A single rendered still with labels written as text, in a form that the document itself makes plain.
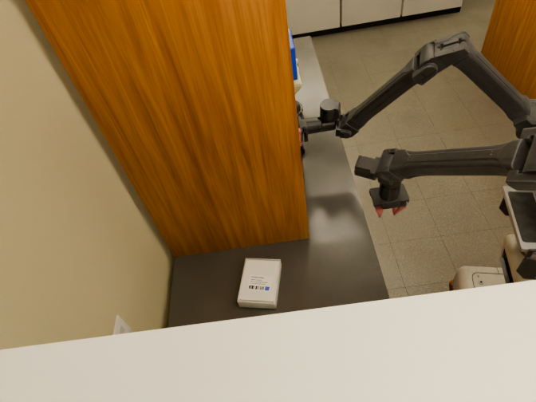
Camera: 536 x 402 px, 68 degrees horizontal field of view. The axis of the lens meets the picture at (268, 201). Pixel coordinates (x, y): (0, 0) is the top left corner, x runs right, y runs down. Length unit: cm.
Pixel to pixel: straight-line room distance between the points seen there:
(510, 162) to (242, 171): 66
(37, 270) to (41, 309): 7
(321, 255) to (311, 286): 12
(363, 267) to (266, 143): 54
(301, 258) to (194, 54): 76
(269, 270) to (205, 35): 75
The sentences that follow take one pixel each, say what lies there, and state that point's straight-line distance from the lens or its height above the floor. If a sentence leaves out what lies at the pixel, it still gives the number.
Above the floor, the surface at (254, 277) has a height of 98.
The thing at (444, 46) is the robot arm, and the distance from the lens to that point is 125.
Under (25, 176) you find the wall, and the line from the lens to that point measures 85.
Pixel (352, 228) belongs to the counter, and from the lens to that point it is 144.
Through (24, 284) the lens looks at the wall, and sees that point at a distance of 81.
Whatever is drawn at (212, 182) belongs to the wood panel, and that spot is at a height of 129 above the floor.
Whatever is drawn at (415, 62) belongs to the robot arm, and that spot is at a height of 143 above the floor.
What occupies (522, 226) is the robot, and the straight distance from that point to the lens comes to 143.
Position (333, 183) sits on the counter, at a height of 94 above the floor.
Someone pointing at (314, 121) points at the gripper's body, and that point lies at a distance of 147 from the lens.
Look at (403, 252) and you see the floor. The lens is 253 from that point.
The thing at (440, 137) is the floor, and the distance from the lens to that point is 327.
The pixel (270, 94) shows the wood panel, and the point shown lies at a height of 155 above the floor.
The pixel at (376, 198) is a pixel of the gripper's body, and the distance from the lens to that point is 120.
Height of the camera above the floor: 209
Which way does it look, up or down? 49 degrees down
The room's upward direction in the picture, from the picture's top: 12 degrees counter-clockwise
